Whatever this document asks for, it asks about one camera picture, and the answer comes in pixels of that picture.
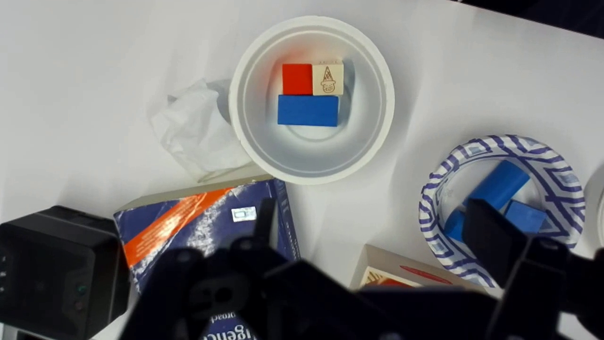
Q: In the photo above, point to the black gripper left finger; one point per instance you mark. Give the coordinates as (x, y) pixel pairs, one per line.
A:
(265, 223)

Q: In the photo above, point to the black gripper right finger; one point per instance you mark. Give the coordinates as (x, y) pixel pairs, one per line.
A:
(497, 245)

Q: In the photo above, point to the red wooden block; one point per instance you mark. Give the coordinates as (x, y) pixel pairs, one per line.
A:
(297, 77)

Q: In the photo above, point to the clown printed wooden block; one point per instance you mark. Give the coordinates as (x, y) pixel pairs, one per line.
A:
(329, 77)

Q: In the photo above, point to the small blue cube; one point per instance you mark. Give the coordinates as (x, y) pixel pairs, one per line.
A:
(531, 217)

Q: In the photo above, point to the long blue block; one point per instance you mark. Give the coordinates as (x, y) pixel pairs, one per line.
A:
(501, 183)

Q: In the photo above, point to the white bowl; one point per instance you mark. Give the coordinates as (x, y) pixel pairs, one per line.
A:
(265, 143)

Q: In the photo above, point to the blue and orange book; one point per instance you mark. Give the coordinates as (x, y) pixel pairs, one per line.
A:
(182, 219)

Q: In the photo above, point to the blue patterned paper plate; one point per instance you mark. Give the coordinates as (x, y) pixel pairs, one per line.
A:
(441, 181)

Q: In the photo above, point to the clear plastic wrap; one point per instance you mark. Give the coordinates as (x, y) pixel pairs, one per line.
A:
(190, 132)

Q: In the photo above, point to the blue rectangular block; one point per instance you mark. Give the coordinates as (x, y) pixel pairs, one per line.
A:
(309, 109)

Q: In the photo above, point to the black box device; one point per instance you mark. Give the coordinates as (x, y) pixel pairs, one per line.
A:
(58, 270)

